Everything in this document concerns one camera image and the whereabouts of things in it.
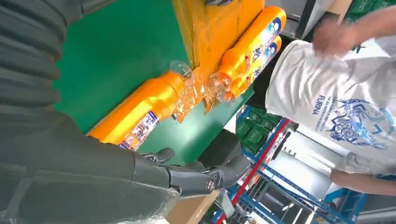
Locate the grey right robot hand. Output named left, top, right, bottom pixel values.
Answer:
left=0, top=0, right=252, bottom=224

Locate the ribbed grey right arm sleeve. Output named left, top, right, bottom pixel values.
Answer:
left=0, top=0, right=67, bottom=116

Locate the green table mat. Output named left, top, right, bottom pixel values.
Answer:
left=52, top=0, right=255, bottom=167

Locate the brown cardboard box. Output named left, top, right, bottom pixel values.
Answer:
left=164, top=189, right=221, bottom=224

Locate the green plastic crate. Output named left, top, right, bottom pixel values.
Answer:
left=248, top=106, right=283, bottom=132
left=236, top=119, right=270, bottom=156

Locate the red upright pole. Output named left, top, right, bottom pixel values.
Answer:
left=216, top=119, right=291, bottom=224

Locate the yellow plastic sheet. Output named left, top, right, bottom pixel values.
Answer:
left=171, top=0, right=267, bottom=124

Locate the person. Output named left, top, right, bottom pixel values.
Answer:
left=265, top=4, right=396, bottom=197

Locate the person's hand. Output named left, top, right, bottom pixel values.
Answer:
left=311, top=18, right=357, bottom=59

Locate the blue metal shelf frame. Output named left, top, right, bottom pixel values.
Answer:
left=213, top=105, right=369, bottom=224

